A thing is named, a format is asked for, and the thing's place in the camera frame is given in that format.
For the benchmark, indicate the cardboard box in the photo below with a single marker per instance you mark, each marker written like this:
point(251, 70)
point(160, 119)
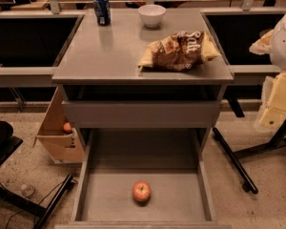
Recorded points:
point(62, 147)

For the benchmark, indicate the blue soda can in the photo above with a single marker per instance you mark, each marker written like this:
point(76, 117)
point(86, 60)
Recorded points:
point(102, 11)

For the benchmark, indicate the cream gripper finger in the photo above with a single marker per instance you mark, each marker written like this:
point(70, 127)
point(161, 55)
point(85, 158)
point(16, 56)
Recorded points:
point(262, 45)

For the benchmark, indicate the open middle drawer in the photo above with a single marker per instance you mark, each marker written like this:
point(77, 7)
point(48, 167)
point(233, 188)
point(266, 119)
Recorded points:
point(143, 179)

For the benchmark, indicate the white bowl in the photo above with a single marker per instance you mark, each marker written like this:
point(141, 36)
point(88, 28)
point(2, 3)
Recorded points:
point(151, 15)

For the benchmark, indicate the grey drawer cabinet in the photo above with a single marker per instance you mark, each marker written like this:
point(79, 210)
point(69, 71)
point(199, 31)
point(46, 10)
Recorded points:
point(101, 64)

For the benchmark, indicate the black stand leg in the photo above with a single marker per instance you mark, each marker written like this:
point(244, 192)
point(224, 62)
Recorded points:
point(276, 142)
point(43, 213)

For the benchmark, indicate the brown salt chip bag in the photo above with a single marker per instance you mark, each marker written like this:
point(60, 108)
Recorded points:
point(179, 52)

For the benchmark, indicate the orange fruit in box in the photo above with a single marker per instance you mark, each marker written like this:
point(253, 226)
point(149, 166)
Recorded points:
point(67, 128)

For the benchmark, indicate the black stand leg left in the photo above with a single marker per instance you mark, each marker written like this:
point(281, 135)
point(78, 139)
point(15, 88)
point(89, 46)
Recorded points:
point(43, 213)

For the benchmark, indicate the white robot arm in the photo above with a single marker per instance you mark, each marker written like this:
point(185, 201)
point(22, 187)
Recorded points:
point(273, 43)

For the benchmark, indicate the black stand leg right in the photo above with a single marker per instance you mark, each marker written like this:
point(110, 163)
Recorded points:
point(276, 142)

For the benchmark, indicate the red apple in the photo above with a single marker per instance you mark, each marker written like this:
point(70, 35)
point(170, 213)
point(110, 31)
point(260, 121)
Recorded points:
point(141, 191)

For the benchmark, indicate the clear plastic bottle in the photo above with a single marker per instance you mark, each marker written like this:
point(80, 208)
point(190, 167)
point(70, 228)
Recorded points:
point(27, 191)

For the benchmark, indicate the closed top drawer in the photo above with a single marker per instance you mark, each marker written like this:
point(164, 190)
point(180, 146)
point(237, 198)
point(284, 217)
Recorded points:
point(142, 114)

